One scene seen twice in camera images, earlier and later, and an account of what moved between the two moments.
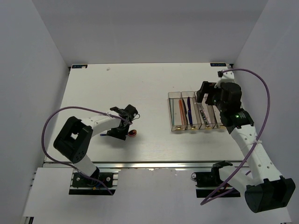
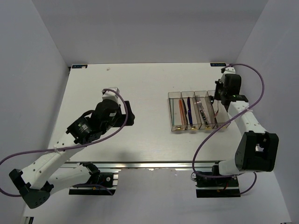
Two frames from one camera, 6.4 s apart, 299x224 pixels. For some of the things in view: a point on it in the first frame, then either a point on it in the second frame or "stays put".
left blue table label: (79, 66) stays put
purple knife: (189, 111) stays put
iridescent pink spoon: (131, 133) to (218, 109)
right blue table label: (221, 64) stays put
